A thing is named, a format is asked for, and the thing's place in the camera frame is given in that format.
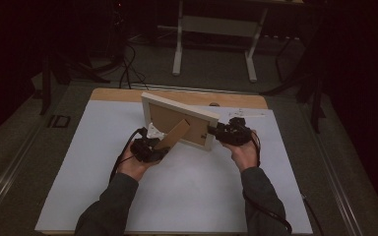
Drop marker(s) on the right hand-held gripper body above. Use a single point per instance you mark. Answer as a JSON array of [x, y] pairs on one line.
[[234, 134]]

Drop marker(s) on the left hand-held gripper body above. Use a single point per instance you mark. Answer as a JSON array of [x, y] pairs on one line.
[[144, 150]]

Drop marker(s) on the wooden picture frame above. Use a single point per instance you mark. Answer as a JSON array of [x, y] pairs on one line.
[[174, 114]]

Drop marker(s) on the person's left hand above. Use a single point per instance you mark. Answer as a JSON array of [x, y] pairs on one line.
[[131, 167]]

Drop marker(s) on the person's right hand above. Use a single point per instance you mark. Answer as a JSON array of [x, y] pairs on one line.
[[246, 155]]

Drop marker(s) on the white table mat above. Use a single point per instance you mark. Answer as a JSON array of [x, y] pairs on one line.
[[190, 196]]

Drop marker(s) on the black stand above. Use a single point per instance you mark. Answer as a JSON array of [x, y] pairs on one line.
[[46, 85], [315, 98]]

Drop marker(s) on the metal floor rail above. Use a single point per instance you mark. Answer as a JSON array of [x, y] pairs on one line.
[[10, 173], [334, 177], [193, 88]]

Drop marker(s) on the white desk frame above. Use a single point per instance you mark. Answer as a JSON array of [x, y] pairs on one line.
[[216, 26]]

